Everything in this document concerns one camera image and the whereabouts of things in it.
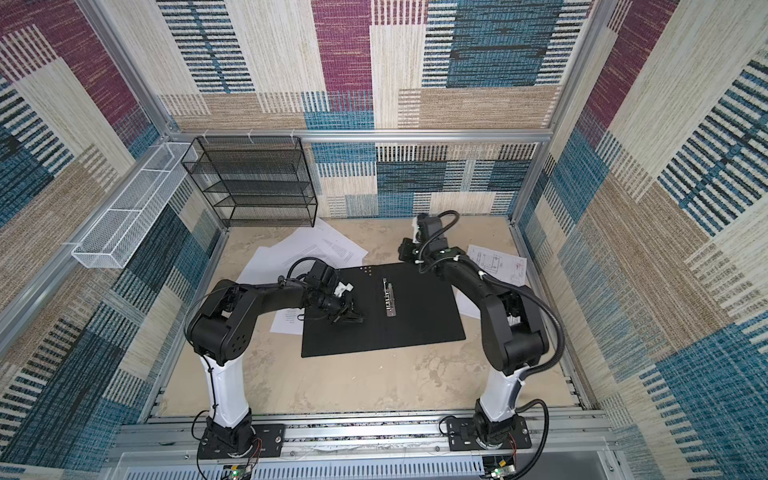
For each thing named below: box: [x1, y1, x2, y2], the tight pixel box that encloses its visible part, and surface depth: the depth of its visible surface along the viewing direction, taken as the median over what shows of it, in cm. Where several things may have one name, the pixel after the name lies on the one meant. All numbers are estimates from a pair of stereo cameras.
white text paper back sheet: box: [270, 217, 369, 267], surface depth 117 cm
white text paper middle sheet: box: [236, 246, 301, 284], surface depth 111 cm
